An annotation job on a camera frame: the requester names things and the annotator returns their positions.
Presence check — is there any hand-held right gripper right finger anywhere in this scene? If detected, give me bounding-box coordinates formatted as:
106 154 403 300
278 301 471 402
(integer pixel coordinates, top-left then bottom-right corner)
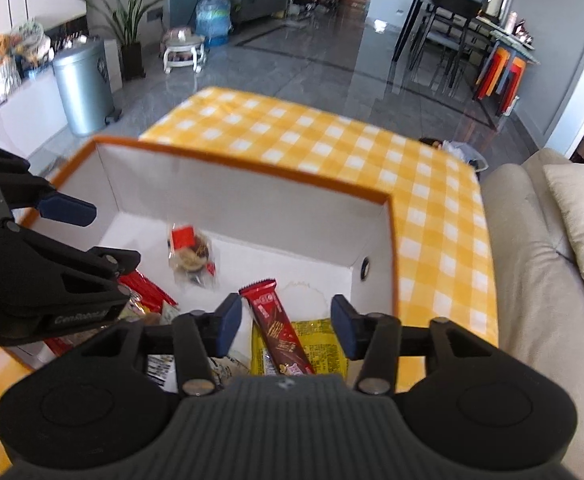
331 294 502 396

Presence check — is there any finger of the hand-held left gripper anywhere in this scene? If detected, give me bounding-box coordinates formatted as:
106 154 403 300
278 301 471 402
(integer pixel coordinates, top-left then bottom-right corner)
0 221 143 317
0 135 98 227

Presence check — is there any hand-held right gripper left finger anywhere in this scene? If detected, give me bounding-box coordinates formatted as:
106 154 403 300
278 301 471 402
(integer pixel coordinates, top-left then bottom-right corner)
72 292 243 397

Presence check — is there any red snack bag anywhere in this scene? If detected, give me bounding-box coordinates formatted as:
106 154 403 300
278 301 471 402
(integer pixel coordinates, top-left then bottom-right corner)
43 336 80 358

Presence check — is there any yellow snack packet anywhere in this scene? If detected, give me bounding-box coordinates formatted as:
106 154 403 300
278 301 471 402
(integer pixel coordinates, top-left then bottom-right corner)
250 317 350 377

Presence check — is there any dark red chocolate bar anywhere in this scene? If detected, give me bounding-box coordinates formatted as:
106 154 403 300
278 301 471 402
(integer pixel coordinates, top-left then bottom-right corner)
118 269 179 311
238 277 317 377

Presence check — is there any clear pastry packet red label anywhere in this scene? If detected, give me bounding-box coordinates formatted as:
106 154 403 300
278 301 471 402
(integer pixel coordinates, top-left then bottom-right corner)
166 222 220 291

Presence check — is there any orange cardboard box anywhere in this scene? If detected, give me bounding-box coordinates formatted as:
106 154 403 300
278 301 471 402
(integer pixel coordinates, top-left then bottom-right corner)
9 136 401 378

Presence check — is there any white low cabinet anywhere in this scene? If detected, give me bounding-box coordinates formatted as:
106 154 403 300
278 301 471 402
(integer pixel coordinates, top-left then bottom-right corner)
0 72 123 161

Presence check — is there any silver trash can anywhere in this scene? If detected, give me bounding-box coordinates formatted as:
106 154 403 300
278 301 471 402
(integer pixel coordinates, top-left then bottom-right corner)
52 37 118 137

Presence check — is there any potted long-leaf plant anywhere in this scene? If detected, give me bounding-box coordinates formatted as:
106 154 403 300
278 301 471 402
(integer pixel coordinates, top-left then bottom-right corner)
74 0 165 82

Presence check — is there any yellow checked tablecloth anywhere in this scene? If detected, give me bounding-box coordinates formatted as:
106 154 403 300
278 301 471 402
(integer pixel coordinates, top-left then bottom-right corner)
0 86 500 471

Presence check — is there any white rolling stool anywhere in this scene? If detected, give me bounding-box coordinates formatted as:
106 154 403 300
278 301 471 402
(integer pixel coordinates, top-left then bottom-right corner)
162 27 207 75

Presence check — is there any beige sofa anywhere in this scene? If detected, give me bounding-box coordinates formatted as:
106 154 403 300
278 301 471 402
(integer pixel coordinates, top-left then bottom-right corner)
482 147 584 480

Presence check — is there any small bin with white bag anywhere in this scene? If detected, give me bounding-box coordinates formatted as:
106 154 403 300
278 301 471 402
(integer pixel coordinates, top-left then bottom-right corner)
419 136 490 173

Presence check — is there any blue water jug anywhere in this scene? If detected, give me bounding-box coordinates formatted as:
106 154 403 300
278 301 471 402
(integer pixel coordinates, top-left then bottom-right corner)
195 0 233 48

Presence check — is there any stack of coloured stools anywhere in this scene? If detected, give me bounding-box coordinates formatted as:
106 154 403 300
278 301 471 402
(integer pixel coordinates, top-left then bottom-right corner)
474 42 527 116

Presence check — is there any glass side table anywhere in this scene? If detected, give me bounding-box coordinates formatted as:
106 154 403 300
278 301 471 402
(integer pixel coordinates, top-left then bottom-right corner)
489 27 541 66

